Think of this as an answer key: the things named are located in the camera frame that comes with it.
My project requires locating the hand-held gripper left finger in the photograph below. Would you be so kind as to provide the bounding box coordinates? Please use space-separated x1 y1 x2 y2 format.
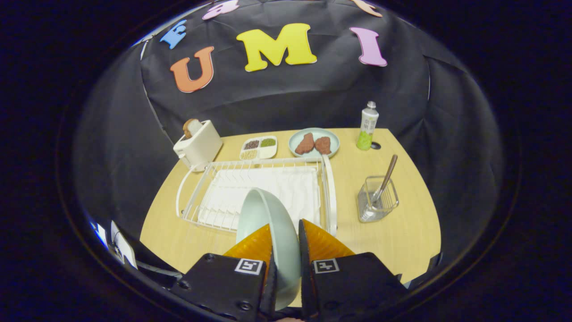
170 223 278 321

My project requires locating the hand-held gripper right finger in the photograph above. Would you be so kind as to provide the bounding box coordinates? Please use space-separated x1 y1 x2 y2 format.
298 219 408 321

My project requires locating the pale green plate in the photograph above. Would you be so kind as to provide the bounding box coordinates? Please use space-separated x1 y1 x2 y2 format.
236 188 302 311

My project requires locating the white wire dish rack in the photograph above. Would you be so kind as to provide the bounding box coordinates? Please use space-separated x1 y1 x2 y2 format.
176 154 337 237

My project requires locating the clear basket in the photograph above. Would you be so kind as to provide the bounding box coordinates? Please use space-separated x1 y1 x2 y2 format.
357 176 400 223

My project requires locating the wooden handled spoon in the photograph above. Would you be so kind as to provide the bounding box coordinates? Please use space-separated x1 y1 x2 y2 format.
369 154 398 210

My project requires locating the white divided dish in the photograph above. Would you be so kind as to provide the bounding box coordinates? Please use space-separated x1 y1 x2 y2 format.
240 136 278 161

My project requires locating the teal plate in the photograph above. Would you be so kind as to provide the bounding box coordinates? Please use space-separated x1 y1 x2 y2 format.
288 128 340 159

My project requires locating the white drip tray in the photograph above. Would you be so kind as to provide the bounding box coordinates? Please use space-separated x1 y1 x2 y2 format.
198 166 321 232

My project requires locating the white toaster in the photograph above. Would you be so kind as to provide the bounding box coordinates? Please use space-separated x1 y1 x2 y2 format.
173 120 223 173

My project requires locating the green drink bottle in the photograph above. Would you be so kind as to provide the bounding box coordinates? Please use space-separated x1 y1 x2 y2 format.
356 101 379 151

